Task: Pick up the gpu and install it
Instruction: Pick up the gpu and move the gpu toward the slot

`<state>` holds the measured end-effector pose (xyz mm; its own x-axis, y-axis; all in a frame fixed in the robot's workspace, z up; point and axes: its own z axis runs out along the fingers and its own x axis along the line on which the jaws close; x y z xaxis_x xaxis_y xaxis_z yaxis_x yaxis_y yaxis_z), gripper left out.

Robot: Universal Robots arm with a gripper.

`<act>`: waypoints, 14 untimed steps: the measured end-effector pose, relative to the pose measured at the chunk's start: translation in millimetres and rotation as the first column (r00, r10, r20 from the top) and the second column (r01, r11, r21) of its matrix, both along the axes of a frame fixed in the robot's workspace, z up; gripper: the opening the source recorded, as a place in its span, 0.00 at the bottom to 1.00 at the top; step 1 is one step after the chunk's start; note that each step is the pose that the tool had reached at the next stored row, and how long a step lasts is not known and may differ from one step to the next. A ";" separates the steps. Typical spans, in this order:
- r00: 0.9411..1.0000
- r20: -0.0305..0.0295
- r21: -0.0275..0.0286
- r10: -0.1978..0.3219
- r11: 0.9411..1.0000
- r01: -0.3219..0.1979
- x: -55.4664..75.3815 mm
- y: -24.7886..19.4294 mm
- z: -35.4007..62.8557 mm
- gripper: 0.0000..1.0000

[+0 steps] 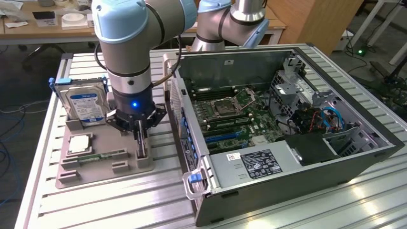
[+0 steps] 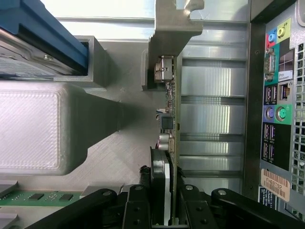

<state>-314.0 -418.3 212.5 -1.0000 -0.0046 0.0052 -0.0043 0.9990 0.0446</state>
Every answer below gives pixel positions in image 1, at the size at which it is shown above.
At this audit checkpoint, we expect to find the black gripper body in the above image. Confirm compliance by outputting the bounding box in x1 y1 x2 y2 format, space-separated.
113 88 157 122

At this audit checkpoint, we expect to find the low-profile graphics card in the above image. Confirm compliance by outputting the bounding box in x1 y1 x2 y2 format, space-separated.
134 119 149 160

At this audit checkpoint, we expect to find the hard disk blue carrier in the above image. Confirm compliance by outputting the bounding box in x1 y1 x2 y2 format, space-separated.
46 76 110 127

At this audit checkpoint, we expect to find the green RAM stick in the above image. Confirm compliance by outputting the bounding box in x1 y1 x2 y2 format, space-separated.
76 150 124 163

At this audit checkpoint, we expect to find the silver CPU chip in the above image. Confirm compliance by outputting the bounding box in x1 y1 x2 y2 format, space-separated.
68 135 92 154

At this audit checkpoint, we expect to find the grey parts rack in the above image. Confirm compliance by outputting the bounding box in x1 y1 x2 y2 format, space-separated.
54 92 156 190

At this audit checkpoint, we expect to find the blue expansion slot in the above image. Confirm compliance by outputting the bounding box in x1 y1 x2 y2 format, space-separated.
202 132 238 144

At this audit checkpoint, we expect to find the CPU socket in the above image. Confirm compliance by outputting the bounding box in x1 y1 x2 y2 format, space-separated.
210 97 242 118

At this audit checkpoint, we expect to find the metal socket cover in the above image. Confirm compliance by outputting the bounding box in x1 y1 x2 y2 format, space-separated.
234 87 257 108

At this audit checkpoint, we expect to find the green motherboard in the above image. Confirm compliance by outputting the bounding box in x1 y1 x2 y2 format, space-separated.
189 87 287 153

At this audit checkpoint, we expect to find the silver chipset heatsink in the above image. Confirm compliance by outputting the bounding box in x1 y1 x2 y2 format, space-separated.
250 135 268 146

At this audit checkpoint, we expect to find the black chair base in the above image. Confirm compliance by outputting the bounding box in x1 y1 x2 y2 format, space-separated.
18 42 66 70

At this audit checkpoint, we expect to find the grey power supply unit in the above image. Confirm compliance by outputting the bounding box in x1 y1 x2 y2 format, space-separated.
208 140 303 189

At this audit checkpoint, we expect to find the white box with bowl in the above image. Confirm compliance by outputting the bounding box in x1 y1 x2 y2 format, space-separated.
61 13 89 31

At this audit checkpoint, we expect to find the wooden desk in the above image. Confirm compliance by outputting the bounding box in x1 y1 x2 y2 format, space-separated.
0 0 287 46

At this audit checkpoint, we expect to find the metal disk bay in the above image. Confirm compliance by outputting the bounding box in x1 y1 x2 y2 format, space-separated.
269 70 319 113

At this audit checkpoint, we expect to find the white box black top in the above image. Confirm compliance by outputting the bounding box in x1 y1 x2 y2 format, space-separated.
30 11 60 28

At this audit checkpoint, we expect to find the open black PC case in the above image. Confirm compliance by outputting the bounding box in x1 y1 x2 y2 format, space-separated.
161 46 407 227

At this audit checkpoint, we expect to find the wooden cabinet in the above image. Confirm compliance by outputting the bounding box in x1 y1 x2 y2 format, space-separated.
278 0 365 54

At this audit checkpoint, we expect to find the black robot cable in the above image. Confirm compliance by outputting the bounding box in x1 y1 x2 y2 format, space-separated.
150 35 184 87

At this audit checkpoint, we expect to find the blue wire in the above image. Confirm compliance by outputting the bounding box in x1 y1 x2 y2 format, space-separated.
320 107 345 133

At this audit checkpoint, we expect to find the white table frame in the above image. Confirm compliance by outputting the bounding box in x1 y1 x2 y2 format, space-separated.
348 0 407 65

